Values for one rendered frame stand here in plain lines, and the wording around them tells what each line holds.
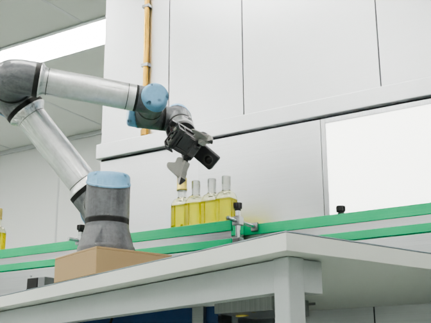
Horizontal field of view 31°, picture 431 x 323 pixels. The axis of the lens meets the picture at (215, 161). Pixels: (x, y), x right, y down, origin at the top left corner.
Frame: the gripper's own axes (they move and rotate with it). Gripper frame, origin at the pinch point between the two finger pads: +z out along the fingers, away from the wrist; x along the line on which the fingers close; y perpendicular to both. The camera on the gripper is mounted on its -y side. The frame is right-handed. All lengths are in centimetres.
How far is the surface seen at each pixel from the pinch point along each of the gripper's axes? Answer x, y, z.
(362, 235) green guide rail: 8, -51, 5
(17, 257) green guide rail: -80, 13, -57
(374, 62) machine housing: 47, -45, -44
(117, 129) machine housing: -33, 0, -96
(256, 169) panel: -5, -35, -45
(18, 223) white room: -282, -69, -479
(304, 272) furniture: 13, -3, 69
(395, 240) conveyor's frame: 13, -54, 12
